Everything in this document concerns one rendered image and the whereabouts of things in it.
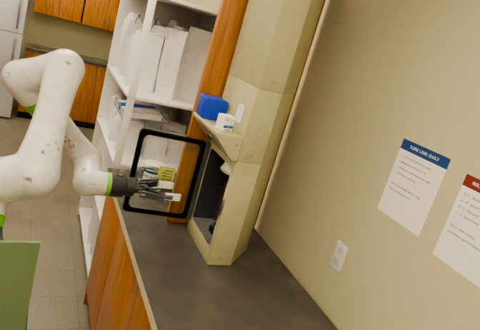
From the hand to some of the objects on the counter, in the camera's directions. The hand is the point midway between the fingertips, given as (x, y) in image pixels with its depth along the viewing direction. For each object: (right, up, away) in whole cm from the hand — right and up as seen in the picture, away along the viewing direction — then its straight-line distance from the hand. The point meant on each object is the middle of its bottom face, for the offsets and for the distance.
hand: (173, 191), depth 184 cm
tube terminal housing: (+19, -28, +20) cm, 39 cm away
